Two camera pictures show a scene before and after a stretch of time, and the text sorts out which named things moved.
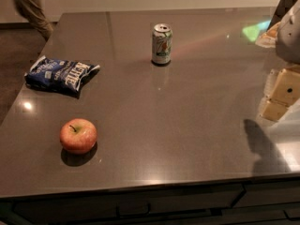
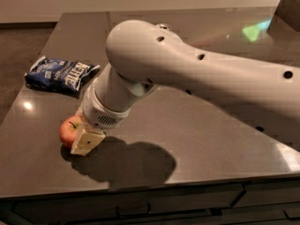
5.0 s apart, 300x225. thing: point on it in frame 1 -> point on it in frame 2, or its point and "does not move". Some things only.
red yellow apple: x=78 y=136 does not move
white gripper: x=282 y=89 -> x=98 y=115
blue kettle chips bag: x=59 y=74 does not move
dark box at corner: x=285 y=3 does not move
